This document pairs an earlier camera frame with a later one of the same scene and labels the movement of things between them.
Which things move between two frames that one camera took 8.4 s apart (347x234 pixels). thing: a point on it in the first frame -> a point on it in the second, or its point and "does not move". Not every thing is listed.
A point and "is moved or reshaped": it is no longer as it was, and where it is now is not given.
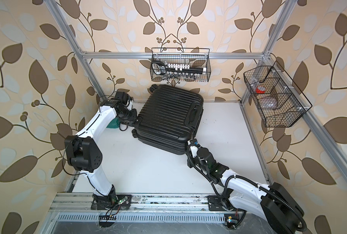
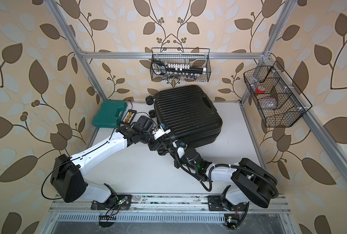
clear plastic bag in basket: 267,102 does not move
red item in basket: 260,89 does not move
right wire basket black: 278,100 does not move
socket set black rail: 176,70 does not move
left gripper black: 134,117 -> 158,144
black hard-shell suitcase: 168,118 is moved or reshaped
